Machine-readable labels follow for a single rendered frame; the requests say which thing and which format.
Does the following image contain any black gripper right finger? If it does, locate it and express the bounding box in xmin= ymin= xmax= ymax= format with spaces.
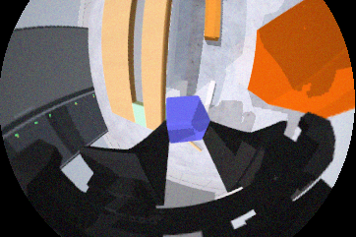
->
xmin=202 ymin=120 xmax=288 ymax=194

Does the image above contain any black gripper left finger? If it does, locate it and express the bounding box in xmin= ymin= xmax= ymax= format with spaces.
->
xmin=80 ymin=120 xmax=170 ymax=207

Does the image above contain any small blue block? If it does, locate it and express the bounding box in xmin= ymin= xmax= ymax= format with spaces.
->
xmin=166 ymin=95 xmax=209 ymax=144

